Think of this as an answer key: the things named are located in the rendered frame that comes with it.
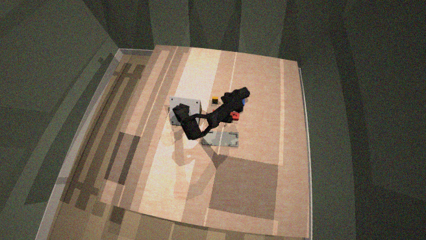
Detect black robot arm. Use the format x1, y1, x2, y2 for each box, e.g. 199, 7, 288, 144
173, 87, 250, 140

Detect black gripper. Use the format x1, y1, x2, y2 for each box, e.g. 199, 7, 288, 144
221, 114, 232, 123

